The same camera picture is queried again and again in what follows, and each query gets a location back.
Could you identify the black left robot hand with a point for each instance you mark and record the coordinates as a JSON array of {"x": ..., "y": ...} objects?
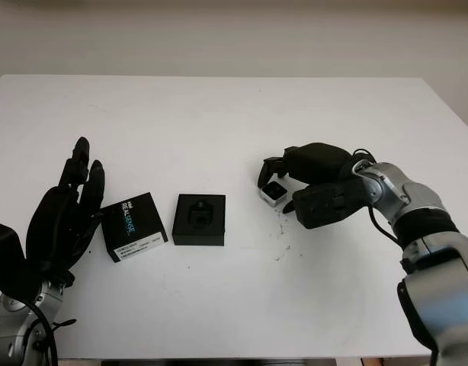
[{"x": 55, "y": 225}]

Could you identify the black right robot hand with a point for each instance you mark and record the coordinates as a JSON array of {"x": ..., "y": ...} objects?
[{"x": 318, "y": 164}]

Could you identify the black camera box base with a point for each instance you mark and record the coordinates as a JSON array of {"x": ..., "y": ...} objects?
[{"x": 184, "y": 236}]

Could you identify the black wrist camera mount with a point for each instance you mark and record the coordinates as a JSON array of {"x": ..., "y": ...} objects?
[
  {"x": 5, "y": 259},
  {"x": 318, "y": 209}
]

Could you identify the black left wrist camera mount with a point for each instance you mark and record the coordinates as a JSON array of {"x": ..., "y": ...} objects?
[{"x": 5, "y": 259}]

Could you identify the small silver depth camera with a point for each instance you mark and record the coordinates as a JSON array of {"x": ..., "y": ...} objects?
[{"x": 272, "y": 190}]

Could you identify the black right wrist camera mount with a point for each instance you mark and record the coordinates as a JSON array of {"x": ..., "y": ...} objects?
[{"x": 318, "y": 209}]

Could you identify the black RealSense box lid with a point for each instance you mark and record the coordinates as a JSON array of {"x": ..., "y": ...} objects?
[{"x": 135, "y": 225}]

